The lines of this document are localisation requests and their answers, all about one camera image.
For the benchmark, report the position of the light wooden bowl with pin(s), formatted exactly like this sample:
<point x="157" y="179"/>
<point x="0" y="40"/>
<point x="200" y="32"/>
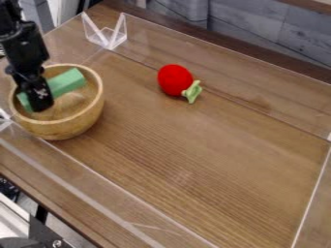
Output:
<point x="74" y="111"/>

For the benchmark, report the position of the green rectangular block stick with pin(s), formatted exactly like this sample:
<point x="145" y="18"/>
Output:
<point x="62" y="83"/>

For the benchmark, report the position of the red plush strawberry toy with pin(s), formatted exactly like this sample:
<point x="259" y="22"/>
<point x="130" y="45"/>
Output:
<point x="176" y="82"/>

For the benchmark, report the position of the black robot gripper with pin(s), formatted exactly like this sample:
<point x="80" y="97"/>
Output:
<point x="25" y="51"/>

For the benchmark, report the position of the grey post behind table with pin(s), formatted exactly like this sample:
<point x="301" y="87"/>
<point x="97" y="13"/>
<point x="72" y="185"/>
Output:
<point x="36" y="11"/>

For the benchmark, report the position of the clear acrylic table barrier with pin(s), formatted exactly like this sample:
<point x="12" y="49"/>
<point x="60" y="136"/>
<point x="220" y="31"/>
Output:
<point x="225" y="173"/>

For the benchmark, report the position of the clear acrylic corner bracket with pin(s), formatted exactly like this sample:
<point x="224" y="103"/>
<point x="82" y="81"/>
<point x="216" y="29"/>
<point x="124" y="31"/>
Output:
<point x="106" y="38"/>

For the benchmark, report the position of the black table clamp mount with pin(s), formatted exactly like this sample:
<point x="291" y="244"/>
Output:
<point x="21" y="231"/>

